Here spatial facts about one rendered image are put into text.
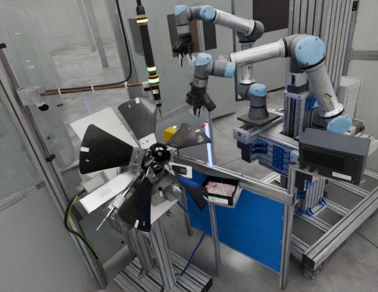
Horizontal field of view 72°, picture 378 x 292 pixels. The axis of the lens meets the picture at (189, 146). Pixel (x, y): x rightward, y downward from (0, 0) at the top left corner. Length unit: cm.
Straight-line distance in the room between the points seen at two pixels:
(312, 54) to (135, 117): 89
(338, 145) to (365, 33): 150
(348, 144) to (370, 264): 137
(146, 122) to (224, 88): 316
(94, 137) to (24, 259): 109
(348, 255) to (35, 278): 226
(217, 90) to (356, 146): 332
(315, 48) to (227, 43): 307
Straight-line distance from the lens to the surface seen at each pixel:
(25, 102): 151
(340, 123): 151
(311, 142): 128
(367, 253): 255
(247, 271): 225
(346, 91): 204
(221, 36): 426
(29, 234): 199
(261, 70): 542
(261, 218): 180
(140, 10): 119
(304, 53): 132
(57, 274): 226
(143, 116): 139
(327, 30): 176
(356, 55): 267
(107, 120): 158
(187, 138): 144
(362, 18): 262
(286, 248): 185
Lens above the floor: 185
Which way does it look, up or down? 29 degrees down
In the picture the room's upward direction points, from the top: 8 degrees counter-clockwise
